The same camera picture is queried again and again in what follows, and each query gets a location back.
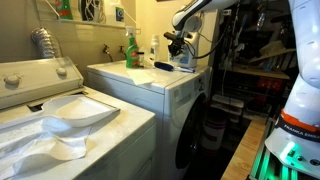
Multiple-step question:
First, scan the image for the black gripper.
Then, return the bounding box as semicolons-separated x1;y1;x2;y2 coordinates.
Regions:
164;32;185;57

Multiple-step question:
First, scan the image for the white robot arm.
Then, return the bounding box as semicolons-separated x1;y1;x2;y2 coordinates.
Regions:
265;0;320;178

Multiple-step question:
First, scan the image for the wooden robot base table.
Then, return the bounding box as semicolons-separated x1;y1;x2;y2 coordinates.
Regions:
221;121;266;180

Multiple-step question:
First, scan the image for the large white detergent jug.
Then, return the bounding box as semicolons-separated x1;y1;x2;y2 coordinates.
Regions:
168;16;202;68

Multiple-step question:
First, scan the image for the small white bottle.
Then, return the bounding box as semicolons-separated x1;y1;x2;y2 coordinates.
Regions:
149;34;160;62

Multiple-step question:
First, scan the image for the blue white scrub brush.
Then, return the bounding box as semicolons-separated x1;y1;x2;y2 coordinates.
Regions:
154;62;195;73

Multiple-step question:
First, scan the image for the green spray bottle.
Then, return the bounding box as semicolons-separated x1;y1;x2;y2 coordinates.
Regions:
126;26;139;68

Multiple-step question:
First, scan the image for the white front-load washing machine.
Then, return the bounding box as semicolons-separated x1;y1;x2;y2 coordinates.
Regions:
87;61;210;180

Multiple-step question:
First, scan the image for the cluttered storage shelf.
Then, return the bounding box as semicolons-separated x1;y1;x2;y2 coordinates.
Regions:
212;0;297;122

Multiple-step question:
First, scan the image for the white top-load dryer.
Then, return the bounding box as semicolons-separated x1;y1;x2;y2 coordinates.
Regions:
0;57;156;180

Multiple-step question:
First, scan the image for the white cloth on dryer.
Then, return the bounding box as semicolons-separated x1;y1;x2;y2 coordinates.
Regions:
0;118;91;180

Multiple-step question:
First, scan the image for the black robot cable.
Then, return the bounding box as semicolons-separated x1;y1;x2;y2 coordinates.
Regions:
186;13;234;61

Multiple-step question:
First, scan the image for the wall shelf with items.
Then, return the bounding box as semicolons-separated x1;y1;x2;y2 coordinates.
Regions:
41;0;138;29

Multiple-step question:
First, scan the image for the silver flexible dryer duct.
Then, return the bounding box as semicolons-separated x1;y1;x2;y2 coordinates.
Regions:
31;27;62;59

